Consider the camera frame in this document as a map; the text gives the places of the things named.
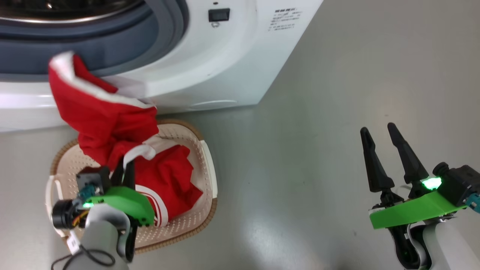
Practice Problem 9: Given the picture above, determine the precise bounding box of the white front-load washing machine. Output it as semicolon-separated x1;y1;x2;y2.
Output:
0;0;324;132

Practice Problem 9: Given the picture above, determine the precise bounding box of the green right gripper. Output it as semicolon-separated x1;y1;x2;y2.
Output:
360;122;469;230

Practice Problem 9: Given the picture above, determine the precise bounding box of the red and white garment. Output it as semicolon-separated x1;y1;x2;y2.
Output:
48;51;204;227

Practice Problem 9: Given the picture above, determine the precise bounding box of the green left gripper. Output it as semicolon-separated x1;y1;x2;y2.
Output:
87;159;155;227

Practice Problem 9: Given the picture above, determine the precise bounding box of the cream perforated laundry basket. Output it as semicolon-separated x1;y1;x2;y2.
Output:
46;119;218;254

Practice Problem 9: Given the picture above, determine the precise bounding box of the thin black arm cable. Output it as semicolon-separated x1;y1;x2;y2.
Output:
51;246;116;270

